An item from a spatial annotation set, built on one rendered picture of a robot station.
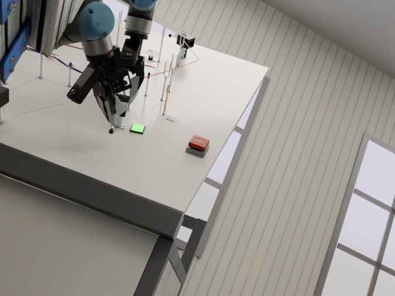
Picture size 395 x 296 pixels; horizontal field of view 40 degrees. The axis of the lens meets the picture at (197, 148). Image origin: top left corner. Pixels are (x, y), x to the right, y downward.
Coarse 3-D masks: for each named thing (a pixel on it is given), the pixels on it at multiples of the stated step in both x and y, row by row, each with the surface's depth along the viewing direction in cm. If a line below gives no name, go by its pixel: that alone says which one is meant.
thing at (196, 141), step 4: (196, 136) 159; (192, 140) 157; (196, 140) 157; (200, 140) 158; (204, 140) 158; (208, 140) 159; (188, 144) 156; (192, 144) 156; (196, 144) 156; (200, 144) 156; (204, 144) 156; (196, 148) 156; (200, 148) 155; (204, 148) 155
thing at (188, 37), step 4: (184, 32) 209; (188, 36) 206; (192, 36) 207; (188, 40) 204; (192, 40) 206; (184, 44) 206; (188, 44) 205; (192, 44) 208; (184, 48) 208; (188, 48) 206; (184, 52) 209; (184, 56) 212
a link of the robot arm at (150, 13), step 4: (132, 8) 156; (152, 8) 156; (128, 12) 158; (132, 12) 156; (136, 12) 156; (140, 12) 156; (144, 12) 156; (148, 12) 157; (152, 12) 158; (136, 16) 156; (140, 16) 156; (144, 16) 156; (148, 16) 157; (152, 16) 159
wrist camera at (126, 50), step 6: (126, 42) 157; (132, 42) 158; (138, 42) 158; (126, 48) 155; (132, 48) 155; (138, 48) 156; (126, 54) 152; (132, 54) 152; (126, 60) 151; (132, 60) 151
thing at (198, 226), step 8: (184, 216) 196; (184, 224) 194; (192, 224) 194; (200, 224) 194; (192, 232) 193; (200, 232) 193; (192, 240) 192; (200, 240) 195; (192, 248) 191; (184, 256) 190; (192, 256) 190; (184, 264) 189
